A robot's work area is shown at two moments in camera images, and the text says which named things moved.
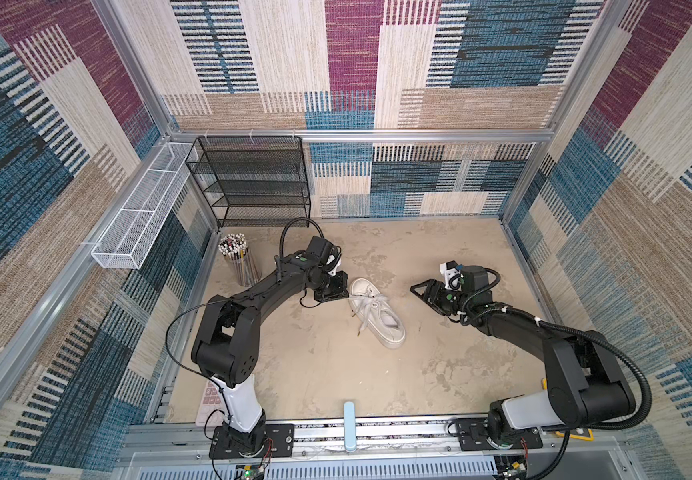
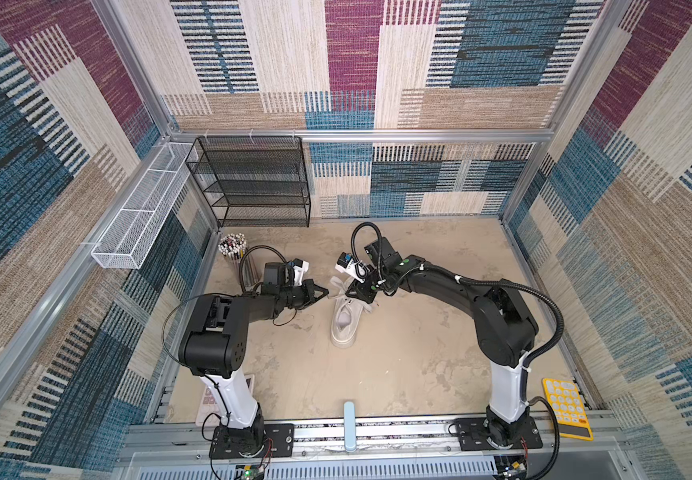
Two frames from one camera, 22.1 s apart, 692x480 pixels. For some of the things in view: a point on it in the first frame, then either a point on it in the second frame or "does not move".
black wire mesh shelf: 254,181 does not move
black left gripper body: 333,290 → 299,297
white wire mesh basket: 131,233 does not move
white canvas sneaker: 377,314 → 347,315
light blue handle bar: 349,426 does not move
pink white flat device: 212,407 does not move
